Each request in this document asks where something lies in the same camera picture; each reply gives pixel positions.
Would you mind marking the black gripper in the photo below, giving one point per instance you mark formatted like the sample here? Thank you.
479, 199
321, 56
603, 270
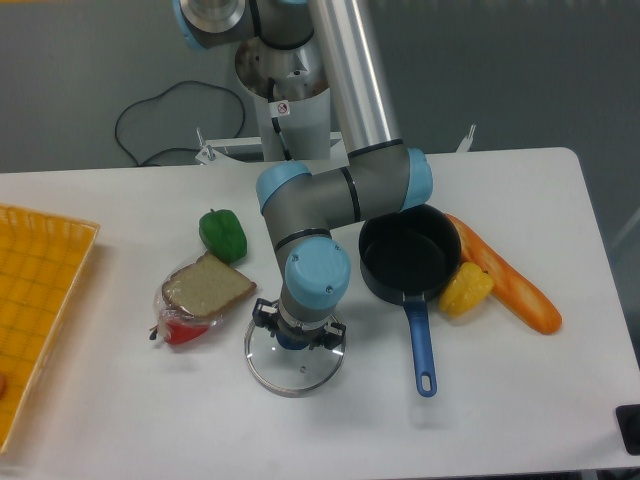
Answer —
290, 331

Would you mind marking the glass lid blue knob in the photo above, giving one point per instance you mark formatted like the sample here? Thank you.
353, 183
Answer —
289, 368

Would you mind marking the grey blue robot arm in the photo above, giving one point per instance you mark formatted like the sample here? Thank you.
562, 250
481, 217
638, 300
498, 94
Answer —
370, 171

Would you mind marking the wrapped bread slice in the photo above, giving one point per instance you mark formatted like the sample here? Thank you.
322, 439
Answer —
202, 292

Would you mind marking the green bell pepper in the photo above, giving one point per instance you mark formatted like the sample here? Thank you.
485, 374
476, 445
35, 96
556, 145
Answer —
223, 236

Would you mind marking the red bell pepper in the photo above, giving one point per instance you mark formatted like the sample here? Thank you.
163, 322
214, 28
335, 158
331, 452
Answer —
176, 331

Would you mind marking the dark blue saucepan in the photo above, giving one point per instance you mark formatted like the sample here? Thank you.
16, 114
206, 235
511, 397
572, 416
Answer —
407, 259

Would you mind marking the yellow bell pepper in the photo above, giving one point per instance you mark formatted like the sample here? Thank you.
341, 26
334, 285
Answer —
469, 287

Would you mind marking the orange baguette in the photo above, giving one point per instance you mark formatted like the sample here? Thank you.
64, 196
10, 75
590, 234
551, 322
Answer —
512, 289

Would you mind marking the yellow plastic basket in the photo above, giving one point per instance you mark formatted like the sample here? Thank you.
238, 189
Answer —
42, 257

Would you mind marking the black object table corner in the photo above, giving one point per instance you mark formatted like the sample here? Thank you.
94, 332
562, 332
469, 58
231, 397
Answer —
628, 418

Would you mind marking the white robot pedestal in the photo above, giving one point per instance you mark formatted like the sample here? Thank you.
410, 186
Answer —
291, 98

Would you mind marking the white table bracket right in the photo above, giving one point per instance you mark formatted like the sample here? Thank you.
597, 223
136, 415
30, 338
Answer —
467, 141

